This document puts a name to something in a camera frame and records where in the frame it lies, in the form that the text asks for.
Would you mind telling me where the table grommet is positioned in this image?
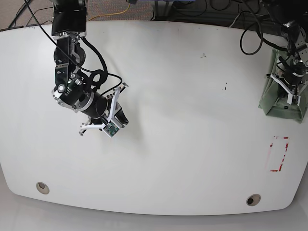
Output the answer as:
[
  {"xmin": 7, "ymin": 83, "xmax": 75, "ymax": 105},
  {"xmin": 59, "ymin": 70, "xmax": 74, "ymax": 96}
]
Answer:
[
  {"xmin": 36, "ymin": 182, "xmax": 50, "ymax": 195},
  {"xmin": 246, "ymin": 194, "xmax": 261, "ymax": 206}
]

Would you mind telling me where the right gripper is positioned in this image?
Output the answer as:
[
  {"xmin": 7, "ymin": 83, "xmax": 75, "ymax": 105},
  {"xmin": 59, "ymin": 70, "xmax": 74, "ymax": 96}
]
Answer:
[{"xmin": 78, "ymin": 83, "xmax": 129, "ymax": 136}]

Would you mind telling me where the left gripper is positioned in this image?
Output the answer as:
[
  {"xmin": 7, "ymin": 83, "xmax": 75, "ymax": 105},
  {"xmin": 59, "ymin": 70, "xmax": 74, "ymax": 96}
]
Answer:
[{"xmin": 264, "ymin": 71, "xmax": 308, "ymax": 96}]

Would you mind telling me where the left table grommet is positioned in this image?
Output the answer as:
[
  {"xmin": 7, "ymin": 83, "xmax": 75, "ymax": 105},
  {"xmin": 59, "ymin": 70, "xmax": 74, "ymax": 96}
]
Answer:
[{"xmin": 36, "ymin": 182, "xmax": 50, "ymax": 195}]

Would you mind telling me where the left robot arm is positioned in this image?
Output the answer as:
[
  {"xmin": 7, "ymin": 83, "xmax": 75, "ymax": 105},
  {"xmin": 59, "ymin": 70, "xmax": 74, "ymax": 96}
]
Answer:
[{"xmin": 243, "ymin": 0, "xmax": 308, "ymax": 100}]

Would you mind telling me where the right table grommet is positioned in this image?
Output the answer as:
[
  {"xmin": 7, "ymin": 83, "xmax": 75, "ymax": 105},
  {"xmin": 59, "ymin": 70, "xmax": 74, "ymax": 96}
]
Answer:
[{"xmin": 246, "ymin": 194, "xmax": 261, "ymax": 206}]

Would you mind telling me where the red tape marking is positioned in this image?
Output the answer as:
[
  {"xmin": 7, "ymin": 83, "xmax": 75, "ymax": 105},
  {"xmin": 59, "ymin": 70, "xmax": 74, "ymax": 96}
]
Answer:
[{"xmin": 266, "ymin": 136, "xmax": 290, "ymax": 172}]

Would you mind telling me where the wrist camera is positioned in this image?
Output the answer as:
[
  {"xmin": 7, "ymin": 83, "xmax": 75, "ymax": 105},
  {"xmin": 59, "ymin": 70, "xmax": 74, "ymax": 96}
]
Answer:
[
  {"xmin": 287, "ymin": 94, "xmax": 301, "ymax": 106},
  {"xmin": 103, "ymin": 121, "xmax": 120, "ymax": 138}
]

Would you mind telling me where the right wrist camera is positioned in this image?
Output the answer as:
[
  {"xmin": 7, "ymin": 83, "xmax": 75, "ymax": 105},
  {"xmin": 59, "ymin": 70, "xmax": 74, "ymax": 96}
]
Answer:
[{"xmin": 103, "ymin": 121, "xmax": 120, "ymax": 138}]

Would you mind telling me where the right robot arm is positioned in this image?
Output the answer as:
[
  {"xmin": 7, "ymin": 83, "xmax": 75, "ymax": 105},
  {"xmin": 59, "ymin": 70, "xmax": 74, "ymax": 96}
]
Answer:
[{"xmin": 51, "ymin": 0, "xmax": 129, "ymax": 138}]

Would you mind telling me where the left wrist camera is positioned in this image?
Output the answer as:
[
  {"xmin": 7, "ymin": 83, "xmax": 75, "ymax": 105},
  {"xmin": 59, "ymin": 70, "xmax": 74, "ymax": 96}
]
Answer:
[{"xmin": 287, "ymin": 94, "xmax": 301, "ymax": 106}]

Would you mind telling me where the green t-shirt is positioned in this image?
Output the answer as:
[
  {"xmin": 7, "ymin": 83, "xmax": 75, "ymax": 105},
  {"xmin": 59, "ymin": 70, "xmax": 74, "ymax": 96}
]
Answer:
[{"xmin": 258, "ymin": 50, "xmax": 308, "ymax": 124}]

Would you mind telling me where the yellow cable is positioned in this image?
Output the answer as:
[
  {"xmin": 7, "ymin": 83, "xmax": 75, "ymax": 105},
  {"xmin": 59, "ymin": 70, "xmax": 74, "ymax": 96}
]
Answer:
[{"xmin": 88, "ymin": 2, "xmax": 132, "ymax": 22}]

